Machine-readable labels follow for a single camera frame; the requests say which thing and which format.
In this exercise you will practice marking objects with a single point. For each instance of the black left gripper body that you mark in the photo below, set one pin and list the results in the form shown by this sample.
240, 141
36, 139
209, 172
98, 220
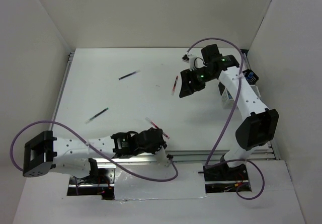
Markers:
154, 148

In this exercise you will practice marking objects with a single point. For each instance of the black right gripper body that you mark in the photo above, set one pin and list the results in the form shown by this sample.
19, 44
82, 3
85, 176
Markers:
202, 76

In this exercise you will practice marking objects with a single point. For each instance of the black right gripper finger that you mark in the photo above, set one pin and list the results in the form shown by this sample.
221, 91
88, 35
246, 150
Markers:
187, 78
187, 89

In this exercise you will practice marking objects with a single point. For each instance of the red gel pen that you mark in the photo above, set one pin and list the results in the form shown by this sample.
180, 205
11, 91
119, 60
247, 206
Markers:
174, 85
155, 126

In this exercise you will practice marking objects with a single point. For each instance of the dark purple gel pen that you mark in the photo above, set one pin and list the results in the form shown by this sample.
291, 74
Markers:
128, 75

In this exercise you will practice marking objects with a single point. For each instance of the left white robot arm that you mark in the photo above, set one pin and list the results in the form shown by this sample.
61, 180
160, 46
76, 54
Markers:
46, 153

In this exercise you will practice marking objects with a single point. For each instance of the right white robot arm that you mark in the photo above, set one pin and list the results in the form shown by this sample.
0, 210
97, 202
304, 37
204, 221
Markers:
259, 122

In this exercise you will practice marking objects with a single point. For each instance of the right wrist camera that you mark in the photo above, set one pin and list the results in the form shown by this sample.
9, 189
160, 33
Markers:
192, 60

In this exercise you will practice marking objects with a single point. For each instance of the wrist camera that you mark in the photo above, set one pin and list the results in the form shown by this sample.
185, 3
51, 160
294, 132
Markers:
192, 60
162, 158

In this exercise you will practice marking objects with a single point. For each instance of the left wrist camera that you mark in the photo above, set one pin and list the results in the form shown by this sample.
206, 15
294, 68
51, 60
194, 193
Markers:
162, 158

